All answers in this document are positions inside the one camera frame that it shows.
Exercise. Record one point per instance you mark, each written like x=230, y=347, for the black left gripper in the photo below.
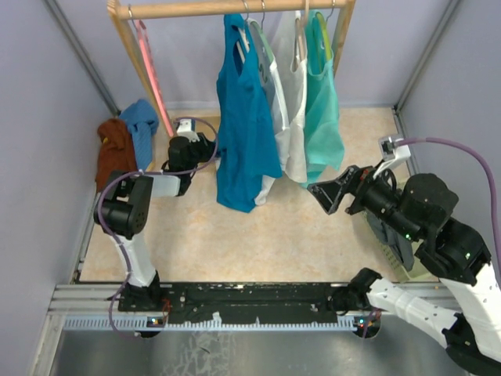
x=205, y=144

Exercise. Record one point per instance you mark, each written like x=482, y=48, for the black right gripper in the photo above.
x=329, y=193

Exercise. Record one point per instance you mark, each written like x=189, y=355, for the blue t-shirt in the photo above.
x=246, y=141

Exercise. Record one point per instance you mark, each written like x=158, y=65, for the cream hanger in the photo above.
x=243, y=45

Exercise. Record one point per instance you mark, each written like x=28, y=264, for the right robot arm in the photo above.
x=450, y=250

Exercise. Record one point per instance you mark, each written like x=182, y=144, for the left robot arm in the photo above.
x=123, y=208

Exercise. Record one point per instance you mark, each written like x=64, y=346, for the white t-shirt on wooden hanger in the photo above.
x=293, y=78

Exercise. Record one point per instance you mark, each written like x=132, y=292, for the teal t-shirt on hanger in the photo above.
x=324, y=146

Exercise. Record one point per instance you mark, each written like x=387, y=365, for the grey t-shirt in basket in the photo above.
x=399, y=251

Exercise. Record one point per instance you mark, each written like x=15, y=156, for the pink hanger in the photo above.
x=141, y=53

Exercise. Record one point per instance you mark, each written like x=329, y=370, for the green hanger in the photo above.
x=263, y=39

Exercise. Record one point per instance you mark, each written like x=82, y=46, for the wooden hanger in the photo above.
x=299, y=27

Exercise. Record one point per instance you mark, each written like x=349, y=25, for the yellow hanger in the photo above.
x=324, y=38

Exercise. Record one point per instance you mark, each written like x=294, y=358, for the light blue striped cloth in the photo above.
x=142, y=122

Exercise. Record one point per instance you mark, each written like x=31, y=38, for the brown cloth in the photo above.
x=116, y=151

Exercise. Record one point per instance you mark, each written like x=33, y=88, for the light green perforated basket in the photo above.
x=418, y=273

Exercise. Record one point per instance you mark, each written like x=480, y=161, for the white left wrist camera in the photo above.
x=186, y=127

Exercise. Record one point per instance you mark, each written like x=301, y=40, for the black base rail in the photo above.
x=263, y=303

